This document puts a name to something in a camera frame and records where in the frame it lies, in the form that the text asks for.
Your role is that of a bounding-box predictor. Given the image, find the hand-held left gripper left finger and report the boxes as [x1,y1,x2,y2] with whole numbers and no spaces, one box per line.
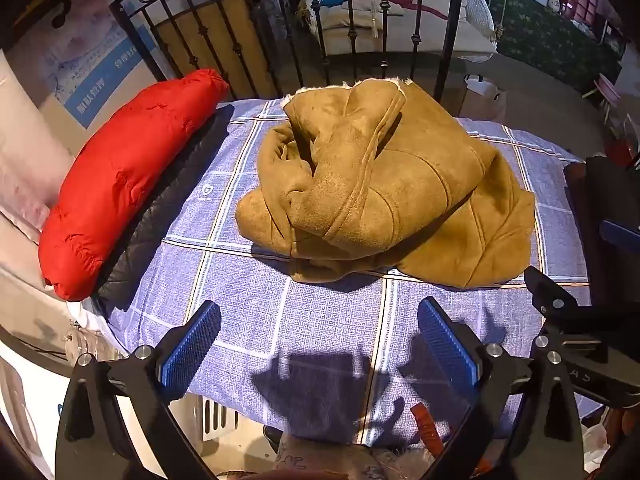
[55,300,223,480]

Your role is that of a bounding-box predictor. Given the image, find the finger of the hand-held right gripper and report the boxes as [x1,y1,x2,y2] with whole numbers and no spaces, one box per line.
[599,217,640,251]
[524,265,601,358]

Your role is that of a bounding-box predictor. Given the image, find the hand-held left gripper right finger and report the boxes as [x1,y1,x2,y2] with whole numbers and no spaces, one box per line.
[416,296,586,480]

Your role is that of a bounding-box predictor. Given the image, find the brown suede fur-lined coat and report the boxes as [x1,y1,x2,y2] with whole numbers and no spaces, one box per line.
[235,77,536,290]

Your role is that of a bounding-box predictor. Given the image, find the black coat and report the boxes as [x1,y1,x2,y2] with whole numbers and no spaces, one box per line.
[564,156,640,306]

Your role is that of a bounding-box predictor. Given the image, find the white slatted plastic basket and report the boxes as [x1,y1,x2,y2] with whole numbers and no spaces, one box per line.
[192,394,241,443]

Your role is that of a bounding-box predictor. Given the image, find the red bin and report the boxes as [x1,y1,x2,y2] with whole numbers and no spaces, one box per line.
[602,135,636,166]

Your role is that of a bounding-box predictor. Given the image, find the blue plaid bed sheet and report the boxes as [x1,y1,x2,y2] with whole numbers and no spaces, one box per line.
[92,97,593,448]

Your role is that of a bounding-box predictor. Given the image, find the black quilted jacket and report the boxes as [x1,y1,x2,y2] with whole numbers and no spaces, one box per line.
[92,104,236,306]

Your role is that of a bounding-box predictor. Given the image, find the small pink stool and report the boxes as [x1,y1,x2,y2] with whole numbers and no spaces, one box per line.
[581,74,623,126]

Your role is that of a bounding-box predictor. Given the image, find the person's floral clothing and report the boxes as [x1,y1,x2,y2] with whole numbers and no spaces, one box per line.
[275,432,371,480]

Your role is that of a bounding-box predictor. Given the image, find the red down jacket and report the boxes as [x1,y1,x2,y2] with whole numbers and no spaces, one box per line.
[38,68,231,302]

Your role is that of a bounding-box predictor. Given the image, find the pale paper shopping bag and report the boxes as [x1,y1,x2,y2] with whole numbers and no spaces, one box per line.
[460,75,508,121]

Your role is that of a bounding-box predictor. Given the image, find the green patterned counter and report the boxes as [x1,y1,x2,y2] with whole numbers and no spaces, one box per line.
[490,0,623,93]

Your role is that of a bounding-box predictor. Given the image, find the pale pink pillow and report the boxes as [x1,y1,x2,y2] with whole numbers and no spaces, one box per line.
[0,50,76,241]

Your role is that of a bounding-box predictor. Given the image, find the white swing sofa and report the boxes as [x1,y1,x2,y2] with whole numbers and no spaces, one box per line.
[315,0,501,61]

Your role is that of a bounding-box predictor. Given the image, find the orange strap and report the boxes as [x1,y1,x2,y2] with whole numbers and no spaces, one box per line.
[410,404,443,458]

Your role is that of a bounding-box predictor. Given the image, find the blue and white wall poster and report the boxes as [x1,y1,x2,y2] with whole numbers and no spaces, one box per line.
[40,10,161,131]

